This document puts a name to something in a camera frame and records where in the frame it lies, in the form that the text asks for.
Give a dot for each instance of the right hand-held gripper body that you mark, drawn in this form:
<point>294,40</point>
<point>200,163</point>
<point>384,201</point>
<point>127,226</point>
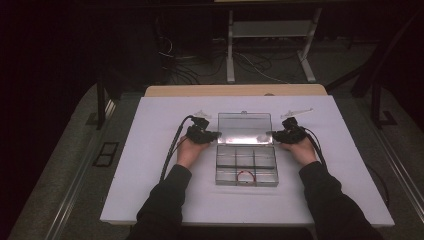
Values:
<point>293,135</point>

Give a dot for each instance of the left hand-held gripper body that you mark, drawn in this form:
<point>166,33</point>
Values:
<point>200,135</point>

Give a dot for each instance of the transparent grey compartment box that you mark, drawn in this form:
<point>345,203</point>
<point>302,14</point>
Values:
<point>246,160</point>

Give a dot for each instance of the red rubber band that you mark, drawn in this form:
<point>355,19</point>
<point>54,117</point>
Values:
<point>237,176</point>

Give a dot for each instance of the person's right hand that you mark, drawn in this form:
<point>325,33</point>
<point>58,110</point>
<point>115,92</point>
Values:
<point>303,153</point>

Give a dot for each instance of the person's left hand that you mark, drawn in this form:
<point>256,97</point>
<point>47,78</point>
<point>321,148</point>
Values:
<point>188,153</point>

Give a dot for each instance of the white metal stand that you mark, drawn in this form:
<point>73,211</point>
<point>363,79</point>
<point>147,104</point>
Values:
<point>230,50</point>

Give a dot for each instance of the black metal stand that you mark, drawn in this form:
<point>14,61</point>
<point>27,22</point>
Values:
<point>100,100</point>
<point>376,100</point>

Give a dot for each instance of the aluminium floor rail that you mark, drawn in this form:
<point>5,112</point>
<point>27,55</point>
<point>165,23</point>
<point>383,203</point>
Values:
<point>71,203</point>
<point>405,186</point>

